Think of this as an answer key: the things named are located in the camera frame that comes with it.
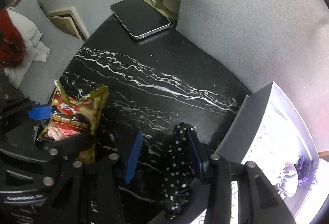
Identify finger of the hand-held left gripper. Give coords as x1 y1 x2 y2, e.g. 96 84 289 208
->
0 97 52 125
0 134 96 163

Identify white cardboard box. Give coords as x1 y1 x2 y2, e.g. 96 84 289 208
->
148 81 322 224

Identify white foam board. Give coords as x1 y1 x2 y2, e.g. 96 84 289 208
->
176 0 329 153

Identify purple tasselled sachet pouch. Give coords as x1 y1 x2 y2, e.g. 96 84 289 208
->
274 157 319 198

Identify olive tray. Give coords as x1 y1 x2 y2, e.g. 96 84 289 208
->
150 0 180 21

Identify wooden picture frame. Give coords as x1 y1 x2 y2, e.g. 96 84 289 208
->
48 7 89 42

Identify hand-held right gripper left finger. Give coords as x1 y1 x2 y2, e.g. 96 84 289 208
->
33 130 143 224

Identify gold and black cereal packet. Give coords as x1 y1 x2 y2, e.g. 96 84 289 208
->
37 80 110 164

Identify grey cushion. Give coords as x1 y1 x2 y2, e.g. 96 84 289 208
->
10 0 89 101

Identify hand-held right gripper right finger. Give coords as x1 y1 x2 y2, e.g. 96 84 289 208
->
187 130 296 224

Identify white crumpled cloth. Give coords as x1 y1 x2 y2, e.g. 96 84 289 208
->
4 7 51 89

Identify red plaid cloth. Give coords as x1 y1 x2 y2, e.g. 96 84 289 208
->
0 8 25 68

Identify black polka dot scrunchie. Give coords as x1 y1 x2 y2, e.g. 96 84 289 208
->
158 123 206 221

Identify black smartphone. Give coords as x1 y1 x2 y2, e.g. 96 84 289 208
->
110 0 171 40

